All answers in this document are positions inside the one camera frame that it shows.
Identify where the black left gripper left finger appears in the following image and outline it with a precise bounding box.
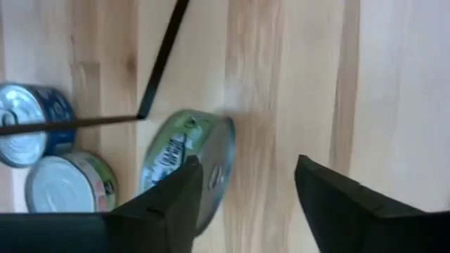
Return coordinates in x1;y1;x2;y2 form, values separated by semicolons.
105;155;205;253

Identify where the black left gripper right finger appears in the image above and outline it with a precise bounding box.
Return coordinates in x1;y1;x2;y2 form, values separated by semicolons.
294;154;426;253

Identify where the silver-lid seafood can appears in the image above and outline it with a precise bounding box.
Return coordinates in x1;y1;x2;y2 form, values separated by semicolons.
139;108;236;236
24;150;119;214
0;82;77;169

